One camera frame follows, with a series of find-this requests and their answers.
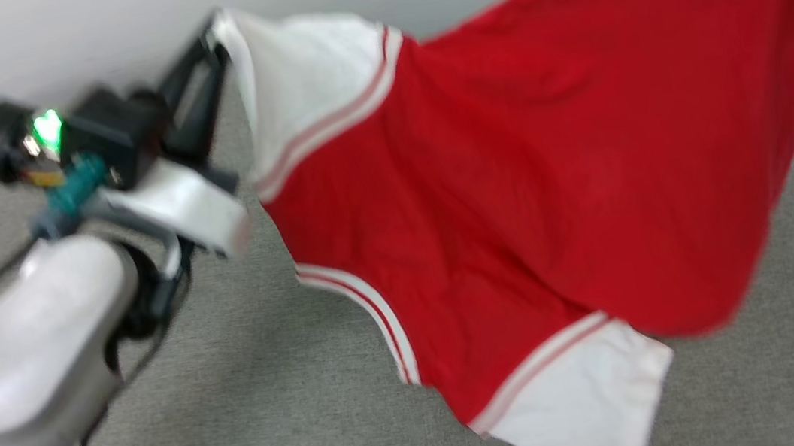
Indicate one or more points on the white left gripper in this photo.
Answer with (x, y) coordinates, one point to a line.
(175, 208)

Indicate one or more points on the red and white jersey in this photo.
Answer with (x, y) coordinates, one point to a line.
(548, 159)

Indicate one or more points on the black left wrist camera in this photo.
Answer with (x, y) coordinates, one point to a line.
(113, 133)

